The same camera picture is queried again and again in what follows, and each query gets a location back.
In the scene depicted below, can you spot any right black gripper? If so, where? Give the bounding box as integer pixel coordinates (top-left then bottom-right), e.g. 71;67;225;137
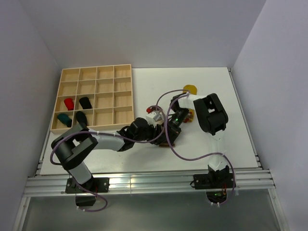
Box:
162;108;190;146

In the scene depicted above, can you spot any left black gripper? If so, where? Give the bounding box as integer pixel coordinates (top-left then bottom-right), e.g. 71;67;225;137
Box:
134;120;167;145

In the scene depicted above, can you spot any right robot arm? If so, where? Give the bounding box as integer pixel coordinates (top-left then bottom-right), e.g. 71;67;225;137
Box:
166;93;233;188

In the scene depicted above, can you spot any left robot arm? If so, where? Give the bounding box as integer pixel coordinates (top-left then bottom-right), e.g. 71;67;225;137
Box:
50;117;165;192

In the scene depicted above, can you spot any yellow cartoon sock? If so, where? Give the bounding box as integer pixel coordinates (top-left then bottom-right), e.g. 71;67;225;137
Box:
183;85;197;123

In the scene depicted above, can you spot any wooden compartment tray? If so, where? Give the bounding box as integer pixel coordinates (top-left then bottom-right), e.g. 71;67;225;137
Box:
50;64;134;134

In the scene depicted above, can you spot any black rolled sock lower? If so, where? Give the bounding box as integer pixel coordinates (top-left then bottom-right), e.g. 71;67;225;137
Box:
75;111;88;126

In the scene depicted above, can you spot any black rolled sock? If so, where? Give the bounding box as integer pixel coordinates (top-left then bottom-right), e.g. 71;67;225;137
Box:
75;111;88;126
79;97;92;110

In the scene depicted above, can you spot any black rolled sock upper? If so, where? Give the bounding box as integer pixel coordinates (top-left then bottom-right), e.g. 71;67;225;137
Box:
79;97;92;110

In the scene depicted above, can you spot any red rolled sock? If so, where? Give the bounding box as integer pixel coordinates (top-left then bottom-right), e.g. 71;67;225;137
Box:
64;98;74;111

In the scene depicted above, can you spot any teal rolled sock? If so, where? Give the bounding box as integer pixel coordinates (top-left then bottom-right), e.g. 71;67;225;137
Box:
57;113;72;128

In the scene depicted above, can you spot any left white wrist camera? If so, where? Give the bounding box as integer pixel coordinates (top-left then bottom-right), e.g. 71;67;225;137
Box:
145;111;164;127

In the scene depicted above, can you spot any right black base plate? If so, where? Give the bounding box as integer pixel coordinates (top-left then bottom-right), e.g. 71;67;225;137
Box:
190;173;236;190

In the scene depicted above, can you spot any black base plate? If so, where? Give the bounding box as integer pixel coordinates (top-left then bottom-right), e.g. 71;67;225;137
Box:
65;177;110;194
190;173;236;190

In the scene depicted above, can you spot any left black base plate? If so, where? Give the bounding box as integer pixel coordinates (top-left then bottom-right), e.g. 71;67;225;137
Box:
65;177;110;194

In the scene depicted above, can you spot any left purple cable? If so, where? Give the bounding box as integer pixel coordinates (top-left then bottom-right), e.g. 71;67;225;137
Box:
50;104;169;213

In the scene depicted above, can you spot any aluminium front rail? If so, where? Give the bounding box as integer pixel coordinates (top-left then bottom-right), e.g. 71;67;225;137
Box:
23;169;275;197

